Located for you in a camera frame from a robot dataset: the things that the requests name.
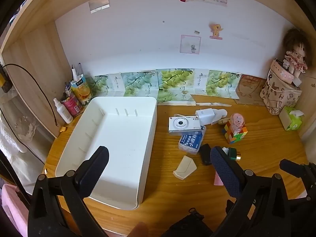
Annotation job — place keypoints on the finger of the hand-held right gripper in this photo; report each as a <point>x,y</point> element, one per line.
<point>293,166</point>

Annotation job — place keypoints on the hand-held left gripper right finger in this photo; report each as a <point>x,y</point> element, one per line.
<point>224,171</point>

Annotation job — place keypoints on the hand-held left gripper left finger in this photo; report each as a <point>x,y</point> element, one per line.
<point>95,166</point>

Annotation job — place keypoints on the green bottle with gold cap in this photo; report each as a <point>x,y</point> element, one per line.
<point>233,154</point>

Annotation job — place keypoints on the black charger plug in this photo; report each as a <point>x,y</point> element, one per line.
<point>205,154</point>

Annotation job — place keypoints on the colourful puzzle cube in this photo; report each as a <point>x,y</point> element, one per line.
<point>234,137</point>

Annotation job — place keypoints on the beige envelope-shaped box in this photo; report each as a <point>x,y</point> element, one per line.
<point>185,167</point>

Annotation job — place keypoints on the white plastic storage tray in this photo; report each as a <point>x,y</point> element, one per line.
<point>123,138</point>

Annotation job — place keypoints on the clear box with blue label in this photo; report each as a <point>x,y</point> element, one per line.
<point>191,142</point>

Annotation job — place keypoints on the wooden clothespin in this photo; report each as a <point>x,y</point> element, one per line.
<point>223,121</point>

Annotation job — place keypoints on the pink toy figure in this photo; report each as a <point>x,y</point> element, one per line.
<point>237,121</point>

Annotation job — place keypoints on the white charger adapter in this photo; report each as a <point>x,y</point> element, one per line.
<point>205,116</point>

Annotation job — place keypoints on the silver compact camera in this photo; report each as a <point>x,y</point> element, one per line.
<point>182,124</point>

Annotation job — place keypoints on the green tissue pack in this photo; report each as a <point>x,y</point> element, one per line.
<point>292,119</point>

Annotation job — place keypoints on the white spray bottle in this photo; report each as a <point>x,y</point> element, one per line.
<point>63,112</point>

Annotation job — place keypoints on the pink pen can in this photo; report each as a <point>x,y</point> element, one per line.
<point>72,106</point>

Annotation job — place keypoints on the white paper strip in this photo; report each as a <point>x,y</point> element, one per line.
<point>212,104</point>

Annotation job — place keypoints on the letter-print fabric bag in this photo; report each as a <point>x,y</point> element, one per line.
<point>279,96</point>

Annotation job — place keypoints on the orange-print carton pen holder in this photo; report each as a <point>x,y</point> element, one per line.
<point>82,90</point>

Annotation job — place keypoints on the lace curtain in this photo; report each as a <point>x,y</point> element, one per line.
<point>17,130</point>

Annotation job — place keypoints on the brown cardboard with red drawing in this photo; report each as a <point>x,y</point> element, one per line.
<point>250,88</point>

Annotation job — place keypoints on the pink cloth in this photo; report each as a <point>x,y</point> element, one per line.
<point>12,207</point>

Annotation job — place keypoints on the pink belt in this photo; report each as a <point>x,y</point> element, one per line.
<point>281,72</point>

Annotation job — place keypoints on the white marker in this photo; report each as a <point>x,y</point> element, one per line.
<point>73,72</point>

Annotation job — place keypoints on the grape print cardboard strip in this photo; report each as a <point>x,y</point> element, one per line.
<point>172,86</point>

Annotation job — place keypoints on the wooden side panel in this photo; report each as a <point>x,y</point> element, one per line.
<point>37,74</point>

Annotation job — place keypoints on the brown-haired doll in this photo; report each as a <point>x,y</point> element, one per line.
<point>295,44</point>

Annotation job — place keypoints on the tape patch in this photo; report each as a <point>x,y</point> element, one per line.
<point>99,2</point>

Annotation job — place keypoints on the pink wall note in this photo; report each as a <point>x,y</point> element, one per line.
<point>190,44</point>

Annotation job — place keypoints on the pony wall sticker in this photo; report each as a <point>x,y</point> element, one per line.
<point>216,30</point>

